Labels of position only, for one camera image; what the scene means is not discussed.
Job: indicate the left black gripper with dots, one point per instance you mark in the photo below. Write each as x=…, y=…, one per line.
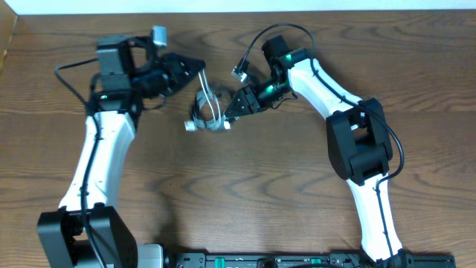
x=175, y=67

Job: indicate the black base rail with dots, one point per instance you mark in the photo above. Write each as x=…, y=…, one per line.
x=334, y=259

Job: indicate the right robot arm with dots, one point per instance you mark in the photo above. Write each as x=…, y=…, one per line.
x=359, y=141

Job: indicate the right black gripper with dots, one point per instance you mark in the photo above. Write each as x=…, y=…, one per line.
x=245, y=94

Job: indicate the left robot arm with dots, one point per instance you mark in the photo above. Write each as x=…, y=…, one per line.
x=86, y=229

